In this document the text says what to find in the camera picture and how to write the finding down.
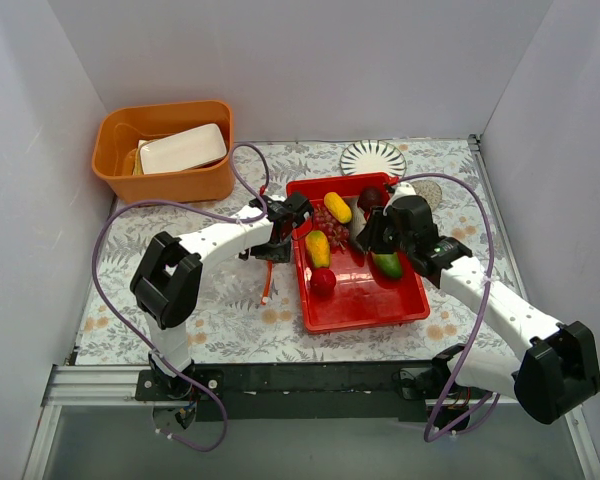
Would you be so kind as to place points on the red plastic tray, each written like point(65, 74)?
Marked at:
point(363, 297)

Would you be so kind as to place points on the orange plastic tub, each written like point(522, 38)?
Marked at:
point(121, 130)

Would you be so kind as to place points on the dark purple fruit toy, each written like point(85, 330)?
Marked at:
point(370, 197)

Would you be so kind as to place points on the yellow orange mango toy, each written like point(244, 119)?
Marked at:
point(318, 249)

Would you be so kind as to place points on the clear zip top bag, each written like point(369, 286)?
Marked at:
point(236, 285)

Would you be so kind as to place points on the striped round plate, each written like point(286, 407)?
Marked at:
point(372, 156)

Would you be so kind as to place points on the green orange mango toy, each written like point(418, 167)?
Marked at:
point(388, 264)

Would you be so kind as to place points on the grey fish toy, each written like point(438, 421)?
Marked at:
point(357, 223)

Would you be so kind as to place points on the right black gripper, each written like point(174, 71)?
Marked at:
point(372, 232)

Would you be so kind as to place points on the white rectangular dish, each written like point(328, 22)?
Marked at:
point(190, 149)

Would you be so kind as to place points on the purple grape bunch toy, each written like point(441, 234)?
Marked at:
point(337, 234)

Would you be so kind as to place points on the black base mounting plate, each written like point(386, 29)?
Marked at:
point(206, 406)

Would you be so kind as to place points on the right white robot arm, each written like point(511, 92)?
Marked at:
point(555, 365)

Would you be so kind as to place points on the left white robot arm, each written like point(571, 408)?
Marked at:
point(167, 281)

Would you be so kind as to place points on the red apple toy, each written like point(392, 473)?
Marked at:
point(322, 282)

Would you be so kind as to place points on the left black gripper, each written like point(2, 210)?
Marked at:
point(271, 250)

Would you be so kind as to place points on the yellow corn cob toy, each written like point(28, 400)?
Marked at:
point(337, 207)

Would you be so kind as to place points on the yellow item in tub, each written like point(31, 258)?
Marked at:
point(132, 165)

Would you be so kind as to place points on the speckled grey round dish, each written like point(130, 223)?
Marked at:
point(430, 191)

